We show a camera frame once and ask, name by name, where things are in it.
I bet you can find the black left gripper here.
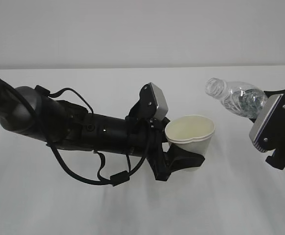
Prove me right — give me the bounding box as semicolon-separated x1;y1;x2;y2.
126;101;205;181

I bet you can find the white paper cup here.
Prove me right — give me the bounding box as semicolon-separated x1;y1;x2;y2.
165;115;216;171

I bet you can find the clear green-label water bottle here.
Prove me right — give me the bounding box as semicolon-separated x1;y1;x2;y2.
205;78;268;119

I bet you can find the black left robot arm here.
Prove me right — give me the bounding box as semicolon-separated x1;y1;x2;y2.
0;79;205;186

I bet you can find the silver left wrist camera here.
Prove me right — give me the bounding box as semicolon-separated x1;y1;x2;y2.
139;82;169;121

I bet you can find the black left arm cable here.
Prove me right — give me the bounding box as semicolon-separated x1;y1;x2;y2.
34;85;153;187

